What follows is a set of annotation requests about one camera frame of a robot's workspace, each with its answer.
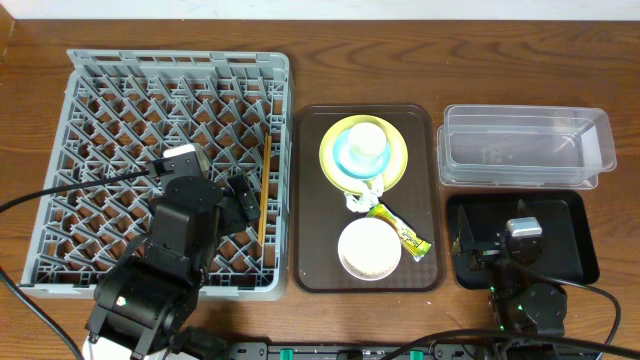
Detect grey plastic dishwasher rack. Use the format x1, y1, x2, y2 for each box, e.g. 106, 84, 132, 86
19, 49, 294, 301

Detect white paper tissue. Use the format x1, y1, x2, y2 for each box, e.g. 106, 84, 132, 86
344, 174, 384, 213

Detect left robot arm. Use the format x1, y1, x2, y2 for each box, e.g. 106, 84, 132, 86
87, 173, 260, 359

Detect yellow green snack wrapper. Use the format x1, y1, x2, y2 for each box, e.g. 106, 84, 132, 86
367, 203, 431, 262

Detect clear plastic bin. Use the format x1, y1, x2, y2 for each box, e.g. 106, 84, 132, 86
437, 104, 617, 190

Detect yellow plate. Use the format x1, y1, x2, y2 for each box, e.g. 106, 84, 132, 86
319, 115, 409, 194

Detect dark brown serving tray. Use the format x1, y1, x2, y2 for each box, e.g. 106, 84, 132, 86
290, 104, 446, 293

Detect white paper bowl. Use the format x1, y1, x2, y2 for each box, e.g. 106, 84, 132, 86
337, 217, 402, 282

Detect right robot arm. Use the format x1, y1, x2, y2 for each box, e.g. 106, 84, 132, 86
452, 201, 568, 336

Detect cream white cup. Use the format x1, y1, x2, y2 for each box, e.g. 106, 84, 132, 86
347, 122, 387, 158

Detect black plastic tray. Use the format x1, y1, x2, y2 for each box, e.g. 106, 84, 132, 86
446, 190, 600, 290

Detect light blue bowl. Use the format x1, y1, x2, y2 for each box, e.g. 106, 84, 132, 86
333, 127, 391, 180

